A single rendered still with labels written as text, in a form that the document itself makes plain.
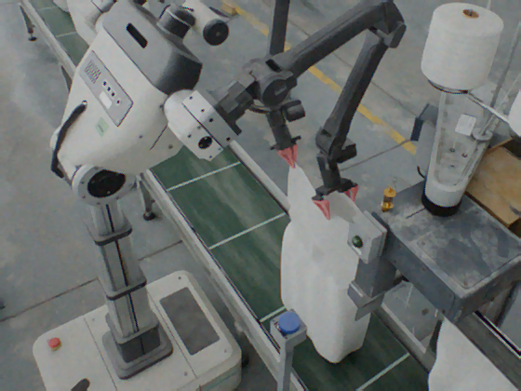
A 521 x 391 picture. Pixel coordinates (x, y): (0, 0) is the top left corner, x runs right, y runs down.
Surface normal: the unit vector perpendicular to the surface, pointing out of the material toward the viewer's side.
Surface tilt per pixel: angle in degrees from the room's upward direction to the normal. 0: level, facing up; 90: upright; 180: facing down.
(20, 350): 0
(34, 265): 0
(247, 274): 0
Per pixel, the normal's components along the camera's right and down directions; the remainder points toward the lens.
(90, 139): -0.55, -0.24
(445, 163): 0.09, -0.76
